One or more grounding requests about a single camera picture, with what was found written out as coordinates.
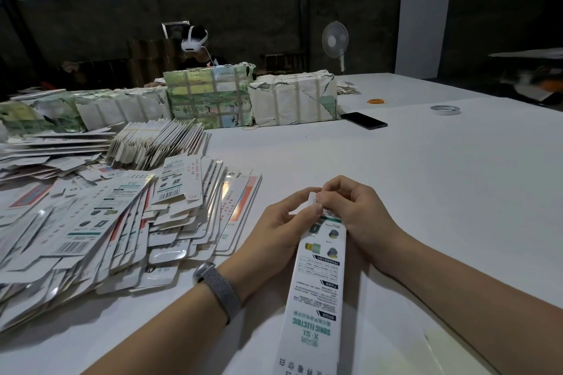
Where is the person's left forearm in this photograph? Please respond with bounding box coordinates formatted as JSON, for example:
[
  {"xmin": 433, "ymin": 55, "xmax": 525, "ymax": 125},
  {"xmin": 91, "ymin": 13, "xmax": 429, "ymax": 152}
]
[{"xmin": 83, "ymin": 287, "xmax": 232, "ymax": 375}]

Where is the toothbrush carton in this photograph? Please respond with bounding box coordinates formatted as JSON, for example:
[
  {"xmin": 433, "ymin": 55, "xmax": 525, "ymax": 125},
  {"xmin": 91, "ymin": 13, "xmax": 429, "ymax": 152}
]
[{"xmin": 273, "ymin": 192, "xmax": 348, "ymax": 375}]

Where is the white standing fan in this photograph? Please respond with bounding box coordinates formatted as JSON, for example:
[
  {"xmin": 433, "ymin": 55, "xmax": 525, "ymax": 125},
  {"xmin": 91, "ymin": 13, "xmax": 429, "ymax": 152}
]
[{"xmin": 321, "ymin": 21, "xmax": 350, "ymax": 73}]

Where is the pile of cartons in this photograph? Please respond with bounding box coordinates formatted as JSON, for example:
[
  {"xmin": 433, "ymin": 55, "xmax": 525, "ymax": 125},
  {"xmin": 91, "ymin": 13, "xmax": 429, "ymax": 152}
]
[{"xmin": 0, "ymin": 118, "xmax": 263, "ymax": 332}]

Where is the white strapped wrapped bundle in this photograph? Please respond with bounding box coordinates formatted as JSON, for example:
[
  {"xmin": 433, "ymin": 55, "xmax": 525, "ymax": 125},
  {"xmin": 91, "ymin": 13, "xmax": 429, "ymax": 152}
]
[{"xmin": 248, "ymin": 70, "xmax": 340, "ymax": 128}]

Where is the person's right hand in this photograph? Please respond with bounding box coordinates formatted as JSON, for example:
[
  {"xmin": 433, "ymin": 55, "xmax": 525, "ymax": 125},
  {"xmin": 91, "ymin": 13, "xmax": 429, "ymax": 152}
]
[{"xmin": 317, "ymin": 175, "xmax": 415, "ymax": 279}]

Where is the fanned stack of white cartons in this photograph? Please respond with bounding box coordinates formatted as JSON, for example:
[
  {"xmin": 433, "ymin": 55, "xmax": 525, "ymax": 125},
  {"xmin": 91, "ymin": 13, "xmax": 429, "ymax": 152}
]
[{"xmin": 106, "ymin": 119, "xmax": 212, "ymax": 169}]

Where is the person's right forearm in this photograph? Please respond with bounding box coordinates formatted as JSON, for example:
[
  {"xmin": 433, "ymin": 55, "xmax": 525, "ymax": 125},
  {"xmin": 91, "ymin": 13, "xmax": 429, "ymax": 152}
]
[{"xmin": 387, "ymin": 237, "xmax": 563, "ymax": 375}]

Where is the grey band wristwatch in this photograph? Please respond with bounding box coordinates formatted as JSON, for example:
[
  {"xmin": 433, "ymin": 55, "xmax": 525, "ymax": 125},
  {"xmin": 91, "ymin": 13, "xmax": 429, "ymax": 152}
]
[{"xmin": 192, "ymin": 261, "xmax": 243, "ymax": 325}]

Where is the white head-mounted camera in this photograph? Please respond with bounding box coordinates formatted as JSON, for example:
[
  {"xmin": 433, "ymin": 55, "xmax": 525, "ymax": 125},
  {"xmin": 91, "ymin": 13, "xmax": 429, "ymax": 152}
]
[{"xmin": 162, "ymin": 21, "xmax": 209, "ymax": 53}]

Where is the black smartphone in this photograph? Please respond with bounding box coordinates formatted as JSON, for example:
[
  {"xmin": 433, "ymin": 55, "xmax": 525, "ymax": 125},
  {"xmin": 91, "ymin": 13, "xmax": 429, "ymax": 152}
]
[{"xmin": 340, "ymin": 112, "xmax": 389, "ymax": 131}]

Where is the person's left hand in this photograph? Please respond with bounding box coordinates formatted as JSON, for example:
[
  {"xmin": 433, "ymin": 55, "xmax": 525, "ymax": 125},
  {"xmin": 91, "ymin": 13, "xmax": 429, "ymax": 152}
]
[{"xmin": 215, "ymin": 186, "xmax": 325, "ymax": 303}]

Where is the row of white wrapped bundles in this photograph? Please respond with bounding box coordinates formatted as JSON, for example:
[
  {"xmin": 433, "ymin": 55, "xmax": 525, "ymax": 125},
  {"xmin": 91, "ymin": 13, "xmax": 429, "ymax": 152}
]
[{"xmin": 0, "ymin": 86, "xmax": 172, "ymax": 137}]

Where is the white board panel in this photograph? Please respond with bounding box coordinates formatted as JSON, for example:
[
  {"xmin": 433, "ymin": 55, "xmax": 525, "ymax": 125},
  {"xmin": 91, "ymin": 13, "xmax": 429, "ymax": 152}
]
[{"xmin": 394, "ymin": 0, "xmax": 453, "ymax": 80}]

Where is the cluttered side table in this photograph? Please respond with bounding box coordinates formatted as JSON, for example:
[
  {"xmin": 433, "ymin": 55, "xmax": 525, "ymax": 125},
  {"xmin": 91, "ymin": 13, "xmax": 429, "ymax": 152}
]
[{"xmin": 489, "ymin": 47, "xmax": 563, "ymax": 108}]

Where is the dark wooden chair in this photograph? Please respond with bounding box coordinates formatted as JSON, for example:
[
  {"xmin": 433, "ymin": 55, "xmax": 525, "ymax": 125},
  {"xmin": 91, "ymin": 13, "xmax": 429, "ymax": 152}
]
[{"xmin": 261, "ymin": 52, "xmax": 309, "ymax": 73}]

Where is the green printed wrapped bundle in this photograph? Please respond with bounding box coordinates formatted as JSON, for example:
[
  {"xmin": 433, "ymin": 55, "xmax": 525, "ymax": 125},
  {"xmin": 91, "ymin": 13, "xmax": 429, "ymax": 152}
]
[{"xmin": 162, "ymin": 62, "xmax": 257, "ymax": 129}]

